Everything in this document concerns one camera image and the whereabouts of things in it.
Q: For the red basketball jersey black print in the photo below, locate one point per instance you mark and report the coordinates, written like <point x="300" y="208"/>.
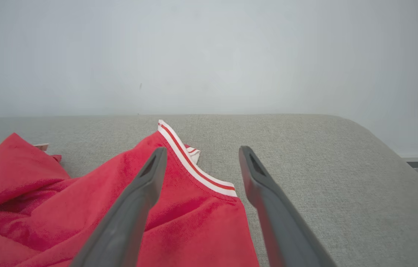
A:
<point x="194" y="230"/>

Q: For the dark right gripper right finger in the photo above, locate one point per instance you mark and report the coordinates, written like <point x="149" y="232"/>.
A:
<point x="283" y="230"/>

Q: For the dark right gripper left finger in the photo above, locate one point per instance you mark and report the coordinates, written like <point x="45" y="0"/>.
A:
<point x="127" y="222"/>

